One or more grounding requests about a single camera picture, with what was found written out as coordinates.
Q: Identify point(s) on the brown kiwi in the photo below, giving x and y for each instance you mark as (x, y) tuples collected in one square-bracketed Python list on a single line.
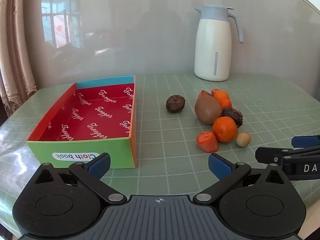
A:
[(207, 110)]

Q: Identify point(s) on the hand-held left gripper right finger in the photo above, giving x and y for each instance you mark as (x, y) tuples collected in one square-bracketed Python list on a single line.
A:
[(220, 166)]

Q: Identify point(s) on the dark brown wrinkled fruit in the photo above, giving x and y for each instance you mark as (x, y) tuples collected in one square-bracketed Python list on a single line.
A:
[(234, 117), (175, 103)]

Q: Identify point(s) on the white and blue thermos jug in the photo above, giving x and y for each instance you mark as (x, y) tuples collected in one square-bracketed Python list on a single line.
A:
[(212, 47)]

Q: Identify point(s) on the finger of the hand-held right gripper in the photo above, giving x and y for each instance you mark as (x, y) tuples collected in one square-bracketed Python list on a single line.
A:
[(267, 155), (305, 141)]

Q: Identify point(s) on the beige lace curtain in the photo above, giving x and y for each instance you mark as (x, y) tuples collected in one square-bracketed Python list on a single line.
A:
[(15, 55)]

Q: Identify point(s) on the colourful cardboard box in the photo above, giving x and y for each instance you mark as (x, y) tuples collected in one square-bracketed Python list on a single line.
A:
[(95, 115)]

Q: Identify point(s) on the tangerine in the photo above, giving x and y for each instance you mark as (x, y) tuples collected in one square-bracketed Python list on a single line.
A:
[(222, 95), (225, 104), (224, 129)]

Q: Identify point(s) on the green checked tablecloth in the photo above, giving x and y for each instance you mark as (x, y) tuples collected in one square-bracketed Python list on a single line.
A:
[(162, 142)]

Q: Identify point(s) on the small beige longan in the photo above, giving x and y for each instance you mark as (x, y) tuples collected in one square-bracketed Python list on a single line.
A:
[(243, 139)]

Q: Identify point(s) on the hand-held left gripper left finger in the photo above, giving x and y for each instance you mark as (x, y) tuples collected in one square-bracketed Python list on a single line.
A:
[(100, 164)]

